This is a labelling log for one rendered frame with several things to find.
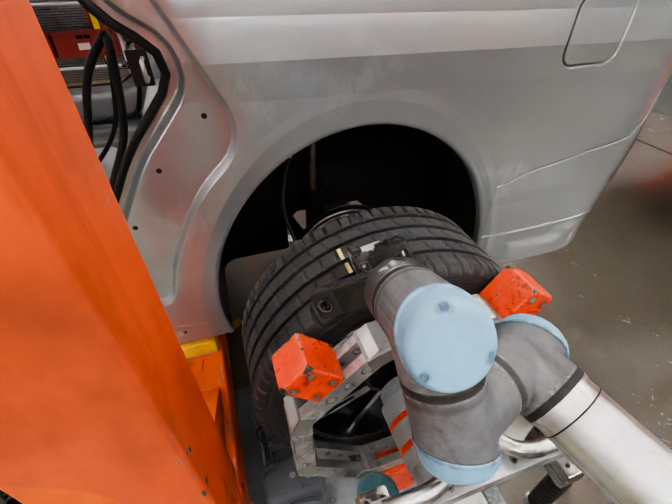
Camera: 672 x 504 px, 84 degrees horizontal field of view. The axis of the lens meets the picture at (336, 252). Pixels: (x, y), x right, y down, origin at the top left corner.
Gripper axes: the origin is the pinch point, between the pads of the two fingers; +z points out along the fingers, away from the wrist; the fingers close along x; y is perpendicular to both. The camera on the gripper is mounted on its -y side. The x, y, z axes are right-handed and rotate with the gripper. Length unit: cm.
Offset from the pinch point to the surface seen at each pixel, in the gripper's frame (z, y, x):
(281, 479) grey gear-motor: 29, -42, -62
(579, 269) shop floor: 140, 144, -113
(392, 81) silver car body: 15.5, 23.5, 26.7
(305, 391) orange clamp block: -11.3, -16.3, -13.6
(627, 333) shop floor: 95, 129, -132
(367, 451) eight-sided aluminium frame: 15, -15, -53
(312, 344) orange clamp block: -7.8, -12.4, -8.3
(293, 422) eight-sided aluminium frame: -6.8, -21.6, -21.0
